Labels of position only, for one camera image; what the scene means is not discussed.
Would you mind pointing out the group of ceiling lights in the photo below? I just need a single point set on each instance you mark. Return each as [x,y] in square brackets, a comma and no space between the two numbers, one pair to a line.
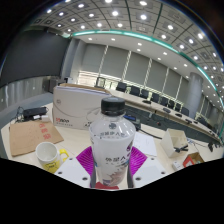
[133,20]

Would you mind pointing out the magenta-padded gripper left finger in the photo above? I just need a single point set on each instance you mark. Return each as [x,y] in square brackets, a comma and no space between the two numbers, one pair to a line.
[71,170]

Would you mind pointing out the clear black-capped drink bottle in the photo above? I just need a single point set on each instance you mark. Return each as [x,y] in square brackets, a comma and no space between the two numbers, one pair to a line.
[112,146]

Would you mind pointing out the small white plug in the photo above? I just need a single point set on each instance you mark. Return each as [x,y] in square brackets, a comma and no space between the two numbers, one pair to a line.
[176,165]

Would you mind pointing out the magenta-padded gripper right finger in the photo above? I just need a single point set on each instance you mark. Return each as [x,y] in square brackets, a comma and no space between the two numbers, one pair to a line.
[148,170]

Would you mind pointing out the black box with screen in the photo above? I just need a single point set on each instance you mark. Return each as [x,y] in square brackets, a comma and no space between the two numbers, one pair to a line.
[133,120]

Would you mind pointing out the large white cardboard box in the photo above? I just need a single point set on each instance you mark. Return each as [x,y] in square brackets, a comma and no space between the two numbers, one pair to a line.
[75,106]

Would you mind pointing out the small white adapter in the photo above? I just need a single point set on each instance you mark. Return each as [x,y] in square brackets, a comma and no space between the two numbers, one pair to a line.
[45,118]

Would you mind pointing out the small orange open box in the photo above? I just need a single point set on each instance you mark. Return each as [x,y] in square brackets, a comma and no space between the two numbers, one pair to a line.
[193,159]

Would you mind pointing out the white paper sheet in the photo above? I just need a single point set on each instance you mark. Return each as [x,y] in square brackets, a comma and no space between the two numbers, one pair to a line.
[145,144]

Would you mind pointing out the long curved conference desk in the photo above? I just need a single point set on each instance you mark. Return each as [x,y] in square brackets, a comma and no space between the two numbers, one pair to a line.
[156,115]

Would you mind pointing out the row of black office chairs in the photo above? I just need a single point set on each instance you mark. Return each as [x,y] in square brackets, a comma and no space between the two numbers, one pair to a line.
[151,96]

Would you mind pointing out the flat round red coaster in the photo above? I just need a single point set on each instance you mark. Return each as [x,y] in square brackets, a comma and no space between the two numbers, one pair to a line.
[107,186]

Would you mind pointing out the brown cardboard sheet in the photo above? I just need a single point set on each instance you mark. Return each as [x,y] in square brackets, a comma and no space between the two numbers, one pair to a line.
[33,136]

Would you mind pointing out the flat black device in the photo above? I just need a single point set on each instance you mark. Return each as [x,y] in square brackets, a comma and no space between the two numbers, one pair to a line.
[34,111]

